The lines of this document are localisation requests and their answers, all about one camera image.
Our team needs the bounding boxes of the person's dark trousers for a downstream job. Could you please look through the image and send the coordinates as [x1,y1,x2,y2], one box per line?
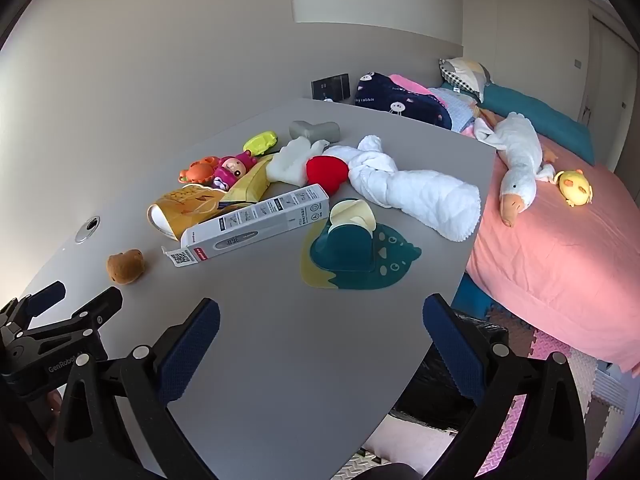
[357,462,418,480]

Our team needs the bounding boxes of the teal pillow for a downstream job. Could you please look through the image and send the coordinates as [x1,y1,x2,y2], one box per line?
[480,82,597,166]

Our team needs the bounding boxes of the orange crab toy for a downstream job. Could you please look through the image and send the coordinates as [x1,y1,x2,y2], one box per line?
[178,156,218,184]

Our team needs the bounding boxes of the round metal table grommet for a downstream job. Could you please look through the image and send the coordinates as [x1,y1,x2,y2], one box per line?
[75,216,101,245]

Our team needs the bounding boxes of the pink doll toy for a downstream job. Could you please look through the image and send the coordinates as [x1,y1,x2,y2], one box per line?
[212,150,258,192]

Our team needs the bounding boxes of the teal silicone bib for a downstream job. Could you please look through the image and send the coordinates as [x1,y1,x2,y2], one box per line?
[300,200,422,292]

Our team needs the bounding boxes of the light blue blanket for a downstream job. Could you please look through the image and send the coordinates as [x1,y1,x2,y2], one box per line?
[427,87,481,133]

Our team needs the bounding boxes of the yellow-green toy car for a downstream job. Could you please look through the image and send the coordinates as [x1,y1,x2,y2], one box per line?
[243,130,278,157]

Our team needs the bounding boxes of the red round cloth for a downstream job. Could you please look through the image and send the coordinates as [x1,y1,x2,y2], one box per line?
[306,156,351,196]

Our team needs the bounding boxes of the grey plastic hook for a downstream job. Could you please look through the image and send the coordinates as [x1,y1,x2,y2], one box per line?
[289,120,341,143]

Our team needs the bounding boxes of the yellow chick toy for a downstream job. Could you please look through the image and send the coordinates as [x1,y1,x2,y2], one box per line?
[554,169,594,208]

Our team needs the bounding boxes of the pink bed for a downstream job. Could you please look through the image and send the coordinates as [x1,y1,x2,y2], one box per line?
[465,125,640,376]

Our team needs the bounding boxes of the pink cloth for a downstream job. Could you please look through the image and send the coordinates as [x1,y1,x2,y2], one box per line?
[387,74,431,95]

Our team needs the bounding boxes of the white goose plush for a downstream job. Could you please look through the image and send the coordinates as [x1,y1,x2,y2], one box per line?
[472,110,558,228]

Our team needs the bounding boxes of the white cardboard thermometer box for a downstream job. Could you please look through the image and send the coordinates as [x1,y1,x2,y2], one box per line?
[160,183,331,268]

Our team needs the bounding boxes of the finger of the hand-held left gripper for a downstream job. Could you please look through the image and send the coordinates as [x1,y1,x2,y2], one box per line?
[0,282,67,333]
[10,289,123,350]

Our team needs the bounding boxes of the black toy storage bin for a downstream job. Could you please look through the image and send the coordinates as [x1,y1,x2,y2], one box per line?
[387,305,511,433]

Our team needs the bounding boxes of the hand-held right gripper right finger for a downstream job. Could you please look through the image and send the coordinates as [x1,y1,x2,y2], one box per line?
[422,294,603,480]

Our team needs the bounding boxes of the navy printed blanket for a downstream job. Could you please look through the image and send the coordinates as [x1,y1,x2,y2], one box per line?
[355,72,453,131]

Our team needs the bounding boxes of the black wall socket panel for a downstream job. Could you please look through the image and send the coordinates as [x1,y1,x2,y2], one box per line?
[311,74,351,101]

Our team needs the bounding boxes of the foam puzzle floor mats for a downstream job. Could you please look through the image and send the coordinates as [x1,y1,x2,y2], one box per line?
[345,305,631,480]

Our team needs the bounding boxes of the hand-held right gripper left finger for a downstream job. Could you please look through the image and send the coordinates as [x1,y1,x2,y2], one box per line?
[52,297,251,480]

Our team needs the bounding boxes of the brown plush toy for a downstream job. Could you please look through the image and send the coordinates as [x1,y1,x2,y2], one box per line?
[106,249,147,286]

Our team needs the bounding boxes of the white rolled towel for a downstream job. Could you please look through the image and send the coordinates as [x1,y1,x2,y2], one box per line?
[327,135,482,243]

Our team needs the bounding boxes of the blue bed base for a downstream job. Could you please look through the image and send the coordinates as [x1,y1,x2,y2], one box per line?
[452,272,496,321]

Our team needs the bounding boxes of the checkered patchwork pillow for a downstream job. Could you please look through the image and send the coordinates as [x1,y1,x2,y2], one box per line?
[439,57,493,103]

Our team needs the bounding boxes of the person's left hand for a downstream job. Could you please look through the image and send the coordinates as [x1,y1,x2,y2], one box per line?
[42,389,65,418]

